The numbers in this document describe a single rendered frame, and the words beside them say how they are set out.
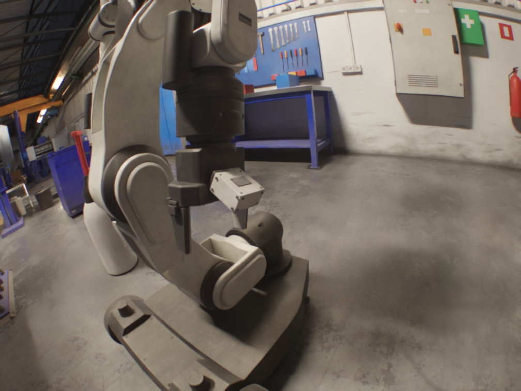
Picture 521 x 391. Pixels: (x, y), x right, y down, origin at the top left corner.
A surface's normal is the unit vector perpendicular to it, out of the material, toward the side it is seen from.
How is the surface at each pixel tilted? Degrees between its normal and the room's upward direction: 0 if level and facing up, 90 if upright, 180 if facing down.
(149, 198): 90
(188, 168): 79
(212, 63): 143
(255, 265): 90
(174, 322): 0
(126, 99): 90
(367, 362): 0
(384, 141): 90
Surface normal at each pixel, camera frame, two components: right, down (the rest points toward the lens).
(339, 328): -0.13, -0.92
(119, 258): 0.65, 0.21
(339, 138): -0.52, 0.38
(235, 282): 0.81, 0.12
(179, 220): -0.59, 0.18
